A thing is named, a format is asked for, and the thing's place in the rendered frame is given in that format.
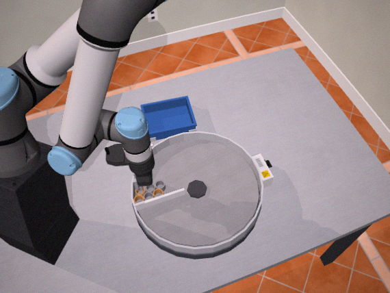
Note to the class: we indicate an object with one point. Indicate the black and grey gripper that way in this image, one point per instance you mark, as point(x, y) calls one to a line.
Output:
point(141, 165)

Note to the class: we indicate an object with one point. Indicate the blue open crate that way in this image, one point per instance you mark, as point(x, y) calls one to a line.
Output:
point(169, 117)

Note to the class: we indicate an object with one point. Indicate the grey round turning table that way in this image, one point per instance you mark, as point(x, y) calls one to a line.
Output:
point(214, 189)

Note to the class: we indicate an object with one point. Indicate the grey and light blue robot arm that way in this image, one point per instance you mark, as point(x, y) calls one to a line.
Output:
point(88, 34)

